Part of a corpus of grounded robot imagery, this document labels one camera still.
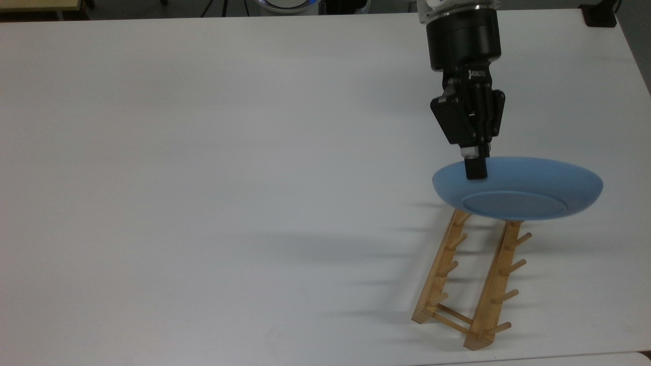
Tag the blue plastic plate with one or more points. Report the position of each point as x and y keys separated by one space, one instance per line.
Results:
x=534 y=188

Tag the black tripod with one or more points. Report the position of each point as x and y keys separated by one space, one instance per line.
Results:
x=224 y=6

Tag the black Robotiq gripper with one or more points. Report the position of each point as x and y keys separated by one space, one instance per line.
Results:
x=463 y=46

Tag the black box behind robot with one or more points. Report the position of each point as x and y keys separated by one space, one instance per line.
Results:
x=346 y=6

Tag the black table corner clamp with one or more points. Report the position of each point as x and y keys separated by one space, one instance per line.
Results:
x=600 y=15

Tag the light wooden desk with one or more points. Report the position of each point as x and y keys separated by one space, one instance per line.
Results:
x=40 y=4

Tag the wooden plate rack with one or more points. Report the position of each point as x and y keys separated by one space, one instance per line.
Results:
x=491 y=284

